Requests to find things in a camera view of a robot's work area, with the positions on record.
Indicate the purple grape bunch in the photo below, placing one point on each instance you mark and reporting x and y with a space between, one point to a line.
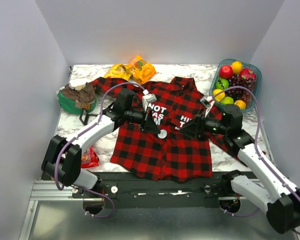
238 93

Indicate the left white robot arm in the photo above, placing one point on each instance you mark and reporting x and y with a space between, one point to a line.
63 157

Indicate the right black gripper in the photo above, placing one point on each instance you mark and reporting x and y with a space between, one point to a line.
191 128

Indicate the orange fruit bottom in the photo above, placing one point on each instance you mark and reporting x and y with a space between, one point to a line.
241 104

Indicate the orange fruit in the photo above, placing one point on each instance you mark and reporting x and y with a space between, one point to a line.
241 104
237 67

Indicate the yellow Lays chips bag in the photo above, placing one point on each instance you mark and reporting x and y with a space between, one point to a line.
120 71

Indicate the red candy snack bag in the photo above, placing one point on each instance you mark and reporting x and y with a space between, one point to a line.
89 158

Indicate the light green lime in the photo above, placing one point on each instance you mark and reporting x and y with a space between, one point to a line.
227 100

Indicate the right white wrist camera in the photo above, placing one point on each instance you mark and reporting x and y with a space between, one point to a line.
208 102

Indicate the orange fruit top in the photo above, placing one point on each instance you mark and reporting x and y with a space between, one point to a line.
237 67

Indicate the red apple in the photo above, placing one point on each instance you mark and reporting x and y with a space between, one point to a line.
226 72

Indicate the black brooch display stand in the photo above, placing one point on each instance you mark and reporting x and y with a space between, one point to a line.
85 115

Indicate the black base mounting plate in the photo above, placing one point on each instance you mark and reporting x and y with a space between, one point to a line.
123 190

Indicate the orange snack bag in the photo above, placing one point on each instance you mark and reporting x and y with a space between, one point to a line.
141 70

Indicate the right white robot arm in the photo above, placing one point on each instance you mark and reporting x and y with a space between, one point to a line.
276 196

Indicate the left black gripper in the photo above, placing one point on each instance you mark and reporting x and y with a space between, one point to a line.
149 125

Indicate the red dragon fruit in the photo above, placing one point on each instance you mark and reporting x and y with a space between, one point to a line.
247 74

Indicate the red black plaid shirt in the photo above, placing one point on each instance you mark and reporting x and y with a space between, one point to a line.
176 157

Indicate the green bowl with brown paper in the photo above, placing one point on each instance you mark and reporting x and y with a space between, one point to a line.
73 99

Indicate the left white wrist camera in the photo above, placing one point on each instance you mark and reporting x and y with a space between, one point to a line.
148 99

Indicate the yellow lemon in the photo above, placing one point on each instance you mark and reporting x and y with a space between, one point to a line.
218 94

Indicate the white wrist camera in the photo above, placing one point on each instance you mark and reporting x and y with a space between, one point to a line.
148 99
208 102

